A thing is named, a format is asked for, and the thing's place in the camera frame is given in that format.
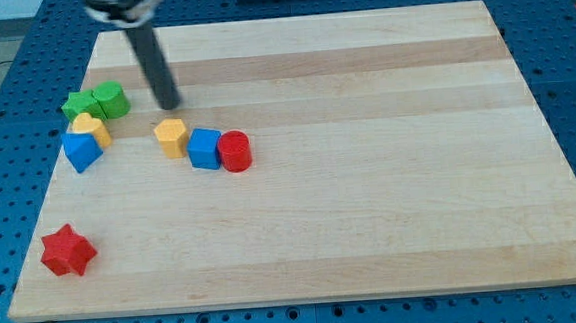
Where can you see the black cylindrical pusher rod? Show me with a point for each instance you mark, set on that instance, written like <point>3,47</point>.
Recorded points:
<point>148,52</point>

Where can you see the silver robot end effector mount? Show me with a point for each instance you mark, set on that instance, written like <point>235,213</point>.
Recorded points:
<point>122,13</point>

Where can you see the yellow hexagon block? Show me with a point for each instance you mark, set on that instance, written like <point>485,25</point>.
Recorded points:
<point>172,135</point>

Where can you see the yellow heart block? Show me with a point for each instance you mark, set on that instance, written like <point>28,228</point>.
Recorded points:
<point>84,123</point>

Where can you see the green cylinder block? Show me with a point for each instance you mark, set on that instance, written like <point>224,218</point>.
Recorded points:
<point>112,99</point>

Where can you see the green star block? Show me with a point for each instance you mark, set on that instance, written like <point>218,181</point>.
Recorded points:
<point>82,102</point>

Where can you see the blue cube block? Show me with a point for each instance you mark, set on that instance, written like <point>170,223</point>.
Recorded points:
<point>202,149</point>

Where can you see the blue triangle block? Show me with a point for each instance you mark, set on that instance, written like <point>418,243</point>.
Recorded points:
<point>81,150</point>

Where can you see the red cylinder block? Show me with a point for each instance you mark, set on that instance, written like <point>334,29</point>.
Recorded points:
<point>234,149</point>

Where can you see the red star block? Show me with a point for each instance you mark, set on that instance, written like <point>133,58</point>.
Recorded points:
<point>66,251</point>

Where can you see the light wooden board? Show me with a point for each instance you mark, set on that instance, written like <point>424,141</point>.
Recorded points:
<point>396,152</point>

